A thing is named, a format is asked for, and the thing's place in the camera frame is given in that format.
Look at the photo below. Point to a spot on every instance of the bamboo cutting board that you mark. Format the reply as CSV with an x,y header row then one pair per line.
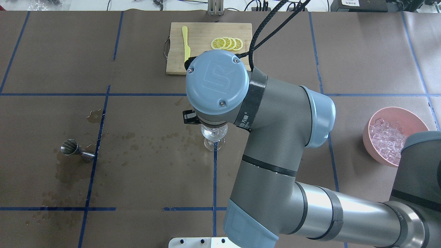
x,y
199,38

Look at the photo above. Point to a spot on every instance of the pile of clear ice cubes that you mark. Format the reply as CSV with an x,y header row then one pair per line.
x,y
388,139

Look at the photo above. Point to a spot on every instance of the pink bowl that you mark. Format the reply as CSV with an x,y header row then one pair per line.
x,y
410,123

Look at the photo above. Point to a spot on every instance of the aluminium frame post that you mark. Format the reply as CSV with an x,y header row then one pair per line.
x,y
215,7

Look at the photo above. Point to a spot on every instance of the yellow plastic knife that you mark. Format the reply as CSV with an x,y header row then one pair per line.
x,y
186,47

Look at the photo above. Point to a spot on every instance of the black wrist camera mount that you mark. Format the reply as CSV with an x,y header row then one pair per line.
x,y
190,117

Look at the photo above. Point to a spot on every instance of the clear wine glass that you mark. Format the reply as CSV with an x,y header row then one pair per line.
x,y
214,138

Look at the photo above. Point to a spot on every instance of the black box device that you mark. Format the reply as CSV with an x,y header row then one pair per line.
x,y
359,6

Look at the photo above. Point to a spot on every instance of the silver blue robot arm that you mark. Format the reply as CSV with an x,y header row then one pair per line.
x,y
284,119

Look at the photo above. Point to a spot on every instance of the steel double jigger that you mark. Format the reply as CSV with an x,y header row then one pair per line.
x,y
71,147

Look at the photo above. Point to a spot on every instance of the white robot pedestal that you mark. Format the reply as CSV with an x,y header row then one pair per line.
x,y
201,242

